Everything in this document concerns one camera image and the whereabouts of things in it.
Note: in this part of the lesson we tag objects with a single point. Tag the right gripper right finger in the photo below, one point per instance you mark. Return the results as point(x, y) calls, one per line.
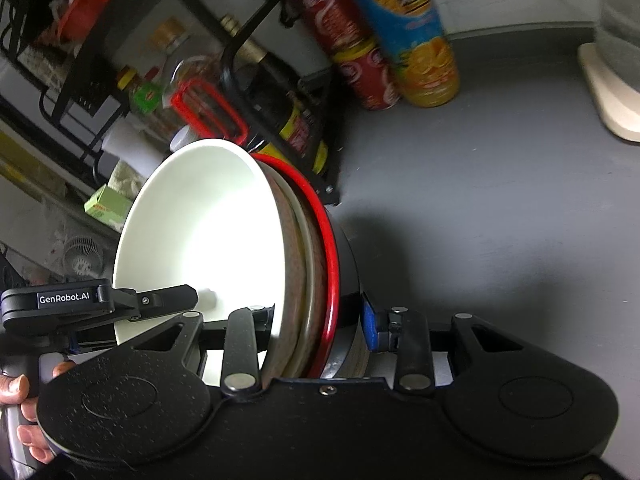
point(405, 334)

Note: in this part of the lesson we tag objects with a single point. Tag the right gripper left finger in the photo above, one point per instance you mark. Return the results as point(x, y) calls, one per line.
point(246, 329)

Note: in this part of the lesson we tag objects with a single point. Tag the large cream bowl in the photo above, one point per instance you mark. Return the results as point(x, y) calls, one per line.
point(209, 217)

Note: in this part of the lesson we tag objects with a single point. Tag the person's left hand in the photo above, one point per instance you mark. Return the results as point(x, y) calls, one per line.
point(14, 391)

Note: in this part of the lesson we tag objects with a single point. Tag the green tissue box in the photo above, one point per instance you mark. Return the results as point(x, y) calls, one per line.
point(109, 207)

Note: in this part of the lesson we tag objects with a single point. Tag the dark soy sauce bottle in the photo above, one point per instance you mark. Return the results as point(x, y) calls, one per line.
point(273, 92)

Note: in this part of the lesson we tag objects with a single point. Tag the cream kettle base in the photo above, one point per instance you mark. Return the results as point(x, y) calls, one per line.
point(616, 102)

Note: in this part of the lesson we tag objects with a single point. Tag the red soda can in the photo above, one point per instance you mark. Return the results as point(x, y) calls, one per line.
point(342, 33)

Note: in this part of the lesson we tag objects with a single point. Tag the orange juice bottle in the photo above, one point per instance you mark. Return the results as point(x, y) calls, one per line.
point(412, 38)

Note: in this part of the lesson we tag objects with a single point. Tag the glass electric kettle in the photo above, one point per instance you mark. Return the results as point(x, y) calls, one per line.
point(617, 38)

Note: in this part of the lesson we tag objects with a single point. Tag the black wire rack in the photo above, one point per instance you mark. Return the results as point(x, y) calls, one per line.
point(92, 78)

